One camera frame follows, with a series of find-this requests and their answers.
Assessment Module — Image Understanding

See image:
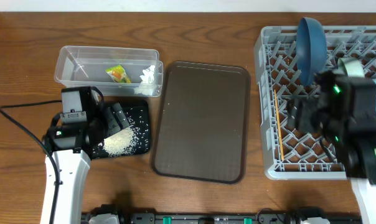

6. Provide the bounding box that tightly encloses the pile of rice grains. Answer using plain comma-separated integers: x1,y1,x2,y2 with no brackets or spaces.
100,105,151,158

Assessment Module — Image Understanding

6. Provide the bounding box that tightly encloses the wooden chopstick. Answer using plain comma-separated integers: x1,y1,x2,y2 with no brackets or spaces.
273,90,284,162

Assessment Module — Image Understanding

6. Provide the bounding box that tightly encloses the yellow green snack wrapper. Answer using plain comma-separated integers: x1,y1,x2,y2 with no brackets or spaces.
105,65,131,83

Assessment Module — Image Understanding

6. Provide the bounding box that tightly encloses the white tissue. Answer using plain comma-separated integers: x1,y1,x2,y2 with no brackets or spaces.
134,65,155,96

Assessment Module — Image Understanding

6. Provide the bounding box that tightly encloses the dark blue plate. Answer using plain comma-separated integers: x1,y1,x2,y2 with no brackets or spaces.
296,17,327,86

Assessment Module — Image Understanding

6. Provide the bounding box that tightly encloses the mint green bowl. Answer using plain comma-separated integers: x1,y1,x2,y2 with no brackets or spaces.
337,57,365,78

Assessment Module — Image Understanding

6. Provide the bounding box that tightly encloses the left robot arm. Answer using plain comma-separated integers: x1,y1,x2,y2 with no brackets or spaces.
40,86,129,223

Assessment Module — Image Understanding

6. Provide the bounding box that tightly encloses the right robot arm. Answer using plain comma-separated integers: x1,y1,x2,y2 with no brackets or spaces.
287,70,376,223

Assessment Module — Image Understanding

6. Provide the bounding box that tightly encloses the black plastic tray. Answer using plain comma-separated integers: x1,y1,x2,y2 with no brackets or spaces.
62,99,151,162

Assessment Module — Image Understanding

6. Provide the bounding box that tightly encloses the clear plastic bin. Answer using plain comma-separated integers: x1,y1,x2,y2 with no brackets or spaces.
54,45,163,97

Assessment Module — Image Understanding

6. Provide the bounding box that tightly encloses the brown plastic serving tray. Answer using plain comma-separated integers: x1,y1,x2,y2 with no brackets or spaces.
151,62,250,184

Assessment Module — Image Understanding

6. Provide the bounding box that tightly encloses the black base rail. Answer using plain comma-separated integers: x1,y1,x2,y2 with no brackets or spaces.
80,205,362,224

